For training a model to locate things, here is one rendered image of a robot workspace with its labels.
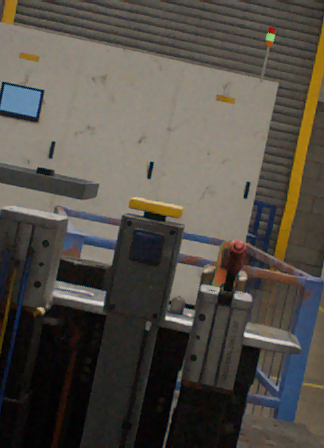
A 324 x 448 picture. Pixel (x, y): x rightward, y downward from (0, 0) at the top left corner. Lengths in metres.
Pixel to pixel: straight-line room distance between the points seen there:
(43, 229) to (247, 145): 8.31
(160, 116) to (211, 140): 0.45
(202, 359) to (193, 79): 8.26
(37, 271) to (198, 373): 0.24
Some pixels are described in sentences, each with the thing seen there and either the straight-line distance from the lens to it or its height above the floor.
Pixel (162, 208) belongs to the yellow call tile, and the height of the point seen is 1.16.
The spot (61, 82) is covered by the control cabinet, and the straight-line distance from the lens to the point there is 9.64.
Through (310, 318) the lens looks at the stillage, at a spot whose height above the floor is 0.83.
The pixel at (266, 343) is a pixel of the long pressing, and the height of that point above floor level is 1.00.
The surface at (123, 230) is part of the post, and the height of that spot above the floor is 1.12.
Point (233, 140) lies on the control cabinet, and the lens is 9.77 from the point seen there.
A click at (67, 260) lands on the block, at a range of 1.86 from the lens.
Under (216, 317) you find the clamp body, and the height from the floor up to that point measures 1.03.
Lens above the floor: 1.21
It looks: 3 degrees down
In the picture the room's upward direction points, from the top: 12 degrees clockwise
